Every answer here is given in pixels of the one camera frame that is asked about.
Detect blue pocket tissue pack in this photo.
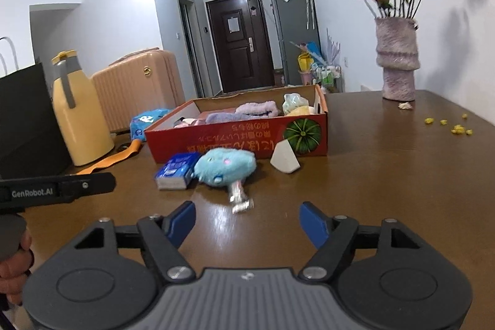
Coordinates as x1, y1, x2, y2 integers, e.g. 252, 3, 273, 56
154, 152, 201, 190

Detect clear snack packet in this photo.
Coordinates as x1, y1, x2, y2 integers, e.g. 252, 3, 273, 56
228, 180, 254, 214

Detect blue plush toy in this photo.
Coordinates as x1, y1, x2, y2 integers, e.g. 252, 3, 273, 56
194, 148, 257, 188

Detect white wedge sponge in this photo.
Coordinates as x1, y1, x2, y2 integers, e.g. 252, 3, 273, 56
270, 140, 300, 174

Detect purple knitted pouch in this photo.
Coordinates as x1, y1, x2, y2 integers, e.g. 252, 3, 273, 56
205, 112, 255, 124

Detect iridescent plastic bag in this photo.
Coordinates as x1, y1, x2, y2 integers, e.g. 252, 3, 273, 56
282, 93, 309, 116

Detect person left hand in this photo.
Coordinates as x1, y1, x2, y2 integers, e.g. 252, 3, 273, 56
0, 229, 34, 306

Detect black paper shopping bag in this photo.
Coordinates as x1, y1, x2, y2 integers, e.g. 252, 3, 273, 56
0, 36, 75, 180

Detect yellow thermos bottle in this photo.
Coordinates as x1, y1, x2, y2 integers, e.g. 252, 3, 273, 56
52, 50, 114, 167

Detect yellow petals on table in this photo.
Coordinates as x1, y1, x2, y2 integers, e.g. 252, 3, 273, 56
424, 113, 474, 136

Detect pink ribbed suitcase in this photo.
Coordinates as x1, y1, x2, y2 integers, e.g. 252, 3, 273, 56
91, 48, 185, 132

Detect red cardboard box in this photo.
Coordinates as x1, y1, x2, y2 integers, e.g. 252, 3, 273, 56
144, 85, 328, 163

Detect lilac fluffy headband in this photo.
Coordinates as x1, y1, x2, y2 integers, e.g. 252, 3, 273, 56
235, 101, 278, 117

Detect pink textured vase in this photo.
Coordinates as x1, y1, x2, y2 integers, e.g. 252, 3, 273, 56
375, 17, 420, 103

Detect dark brown door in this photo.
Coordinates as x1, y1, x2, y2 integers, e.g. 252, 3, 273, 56
206, 0, 274, 93

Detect grey refrigerator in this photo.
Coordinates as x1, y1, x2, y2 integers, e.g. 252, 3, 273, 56
271, 0, 321, 85

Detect orange strap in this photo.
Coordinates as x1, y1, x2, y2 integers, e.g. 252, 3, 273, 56
76, 138, 145, 176

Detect wire storage cart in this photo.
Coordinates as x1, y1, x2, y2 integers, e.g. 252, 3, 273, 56
310, 63, 343, 93

